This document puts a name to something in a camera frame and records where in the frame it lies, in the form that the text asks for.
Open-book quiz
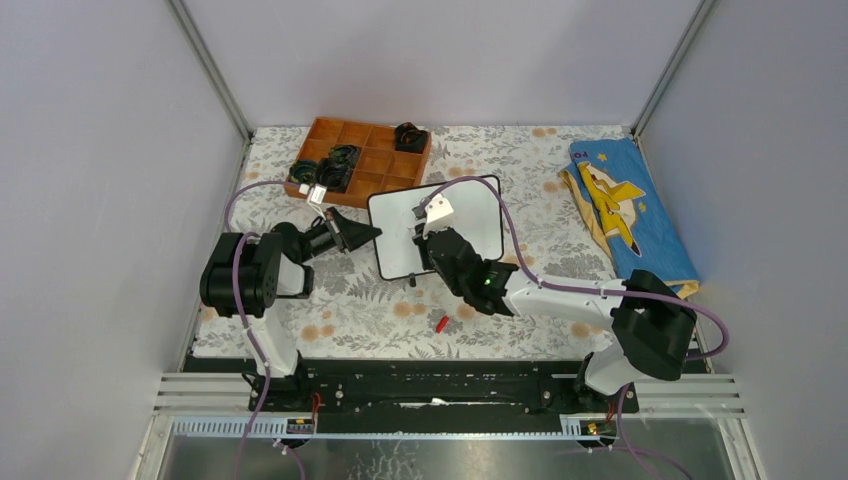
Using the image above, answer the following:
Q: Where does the black tape roll left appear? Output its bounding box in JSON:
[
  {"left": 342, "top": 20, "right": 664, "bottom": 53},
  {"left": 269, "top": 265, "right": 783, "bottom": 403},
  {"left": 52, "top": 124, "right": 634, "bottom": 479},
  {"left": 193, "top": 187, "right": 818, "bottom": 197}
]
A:
[{"left": 288, "top": 159, "right": 318, "bottom": 186}]

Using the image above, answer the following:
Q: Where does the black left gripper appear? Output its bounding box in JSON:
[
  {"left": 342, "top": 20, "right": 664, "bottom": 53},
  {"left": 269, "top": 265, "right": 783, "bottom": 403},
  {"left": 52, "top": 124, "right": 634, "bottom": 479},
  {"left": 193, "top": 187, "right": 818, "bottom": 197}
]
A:
[{"left": 296, "top": 205, "right": 380, "bottom": 264}]

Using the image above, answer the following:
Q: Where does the small black-framed whiteboard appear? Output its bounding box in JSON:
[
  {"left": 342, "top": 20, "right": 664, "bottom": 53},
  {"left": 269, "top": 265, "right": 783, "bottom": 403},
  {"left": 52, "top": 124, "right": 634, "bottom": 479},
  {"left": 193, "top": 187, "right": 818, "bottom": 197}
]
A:
[{"left": 367, "top": 175, "right": 504, "bottom": 280}]

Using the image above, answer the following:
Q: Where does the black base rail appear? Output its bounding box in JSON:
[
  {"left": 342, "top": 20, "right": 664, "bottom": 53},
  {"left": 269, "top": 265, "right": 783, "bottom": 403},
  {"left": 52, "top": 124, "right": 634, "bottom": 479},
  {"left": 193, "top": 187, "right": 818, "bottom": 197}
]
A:
[{"left": 157, "top": 359, "right": 644, "bottom": 440}]

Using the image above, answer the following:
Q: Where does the black tape roll lower middle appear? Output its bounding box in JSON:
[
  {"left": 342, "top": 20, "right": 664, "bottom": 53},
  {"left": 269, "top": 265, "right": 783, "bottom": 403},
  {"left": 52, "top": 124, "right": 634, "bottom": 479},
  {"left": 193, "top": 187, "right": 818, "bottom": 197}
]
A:
[{"left": 315, "top": 158, "right": 354, "bottom": 193}]

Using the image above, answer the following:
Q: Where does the left aluminium frame post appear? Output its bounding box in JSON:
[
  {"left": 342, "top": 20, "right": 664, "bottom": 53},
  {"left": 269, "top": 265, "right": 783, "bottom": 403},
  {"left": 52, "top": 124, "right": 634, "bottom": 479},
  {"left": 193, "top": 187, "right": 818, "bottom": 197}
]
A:
[{"left": 165, "top": 0, "right": 253, "bottom": 142}]

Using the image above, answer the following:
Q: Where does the right aluminium frame post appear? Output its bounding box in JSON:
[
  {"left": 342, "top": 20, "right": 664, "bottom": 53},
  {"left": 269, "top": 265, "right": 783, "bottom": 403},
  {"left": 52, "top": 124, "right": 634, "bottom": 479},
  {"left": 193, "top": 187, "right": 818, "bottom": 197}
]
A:
[{"left": 630, "top": 0, "right": 720, "bottom": 138}]

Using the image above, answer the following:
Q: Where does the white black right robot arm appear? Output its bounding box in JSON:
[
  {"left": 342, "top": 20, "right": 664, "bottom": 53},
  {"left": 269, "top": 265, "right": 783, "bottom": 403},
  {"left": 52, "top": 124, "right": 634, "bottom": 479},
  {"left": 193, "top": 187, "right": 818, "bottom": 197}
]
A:
[{"left": 413, "top": 228, "right": 696, "bottom": 412}]

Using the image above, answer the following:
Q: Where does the blue yellow cartoon cloth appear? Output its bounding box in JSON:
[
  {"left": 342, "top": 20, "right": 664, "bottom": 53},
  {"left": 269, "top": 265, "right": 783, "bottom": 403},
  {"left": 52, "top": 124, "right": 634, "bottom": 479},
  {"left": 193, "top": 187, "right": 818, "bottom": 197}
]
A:
[{"left": 559, "top": 138, "right": 700, "bottom": 299}]

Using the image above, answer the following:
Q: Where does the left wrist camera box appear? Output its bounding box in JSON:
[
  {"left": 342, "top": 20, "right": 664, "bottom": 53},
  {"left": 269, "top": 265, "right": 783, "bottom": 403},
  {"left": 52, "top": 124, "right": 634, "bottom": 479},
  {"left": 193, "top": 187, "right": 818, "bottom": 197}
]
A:
[{"left": 298, "top": 183, "right": 327, "bottom": 220}]

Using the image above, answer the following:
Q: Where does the black tape roll top right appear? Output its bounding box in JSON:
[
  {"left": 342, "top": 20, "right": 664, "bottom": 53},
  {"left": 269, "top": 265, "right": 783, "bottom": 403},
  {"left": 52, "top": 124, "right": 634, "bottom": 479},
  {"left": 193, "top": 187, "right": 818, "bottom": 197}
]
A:
[{"left": 394, "top": 122, "right": 430, "bottom": 154}]

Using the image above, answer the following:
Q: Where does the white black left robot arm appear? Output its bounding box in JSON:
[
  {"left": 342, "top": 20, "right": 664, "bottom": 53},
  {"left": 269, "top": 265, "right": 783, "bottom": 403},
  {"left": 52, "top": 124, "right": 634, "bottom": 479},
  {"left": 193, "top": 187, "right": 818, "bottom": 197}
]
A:
[{"left": 199, "top": 207, "right": 382, "bottom": 411}]

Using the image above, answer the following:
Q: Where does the orange compartment tray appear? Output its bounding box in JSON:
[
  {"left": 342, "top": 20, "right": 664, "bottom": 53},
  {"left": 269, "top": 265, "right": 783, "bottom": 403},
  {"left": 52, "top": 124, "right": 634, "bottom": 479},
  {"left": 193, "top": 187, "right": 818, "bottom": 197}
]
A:
[{"left": 284, "top": 117, "right": 432, "bottom": 208}]

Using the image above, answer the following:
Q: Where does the aluminium frame post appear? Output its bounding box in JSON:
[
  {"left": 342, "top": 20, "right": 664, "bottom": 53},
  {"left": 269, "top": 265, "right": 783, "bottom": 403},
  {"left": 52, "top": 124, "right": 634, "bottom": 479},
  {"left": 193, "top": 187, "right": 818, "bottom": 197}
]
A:
[
  {"left": 165, "top": 0, "right": 253, "bottom": 142},
  {"left": 630, "top": 0, "right": 720, "bottom": 138}
]

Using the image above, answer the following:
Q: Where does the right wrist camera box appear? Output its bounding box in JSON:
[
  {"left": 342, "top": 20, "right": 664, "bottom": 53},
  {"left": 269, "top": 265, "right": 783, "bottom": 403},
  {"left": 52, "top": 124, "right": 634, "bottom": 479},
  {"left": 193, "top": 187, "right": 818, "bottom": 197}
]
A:
[{"left": 412, "top": 194, "right": 455, "bottom": 237}]

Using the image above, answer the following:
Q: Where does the red marker cap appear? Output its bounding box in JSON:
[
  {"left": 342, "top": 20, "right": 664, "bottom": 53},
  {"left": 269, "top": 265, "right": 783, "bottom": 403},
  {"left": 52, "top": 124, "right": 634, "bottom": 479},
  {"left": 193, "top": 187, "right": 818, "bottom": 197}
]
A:
[{"left": 435, "top": 316, "right": 450, "bottom": 333}]

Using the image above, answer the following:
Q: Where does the black tape roll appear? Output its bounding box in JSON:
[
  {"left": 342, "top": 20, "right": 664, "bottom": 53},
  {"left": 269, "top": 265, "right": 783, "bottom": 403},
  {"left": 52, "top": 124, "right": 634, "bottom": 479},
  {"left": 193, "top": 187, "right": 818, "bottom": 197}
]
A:
[
  {"left": 315, "top": 158, "right": 354, "bottom": 193},
  {"left": 288, "top": 159, "right": 318, "bottom": 186},
  {"left": 328, "top": 144, "right": 361, "bottom": 169},
  {"left": 394, "top": 122, "right": 430, "bottom": 154}
]

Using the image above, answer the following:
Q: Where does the black tape roll upper middle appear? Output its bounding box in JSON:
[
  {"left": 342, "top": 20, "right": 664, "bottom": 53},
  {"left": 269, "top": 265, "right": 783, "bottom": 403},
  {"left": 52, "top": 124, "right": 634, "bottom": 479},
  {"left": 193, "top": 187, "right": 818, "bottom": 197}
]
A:
[{"left": 328, "top": 144, "right": 361, "bottom": 169}]

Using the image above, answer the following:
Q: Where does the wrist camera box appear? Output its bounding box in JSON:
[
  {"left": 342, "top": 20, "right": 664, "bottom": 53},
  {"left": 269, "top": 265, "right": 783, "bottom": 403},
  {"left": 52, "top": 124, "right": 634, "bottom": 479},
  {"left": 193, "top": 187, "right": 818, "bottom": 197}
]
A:
[
  {"left": 412, "top": 194, "right": 455, "bottom": 237},
  {"left": 298, "top": 183, "right": 327, "bottom": 220}
]

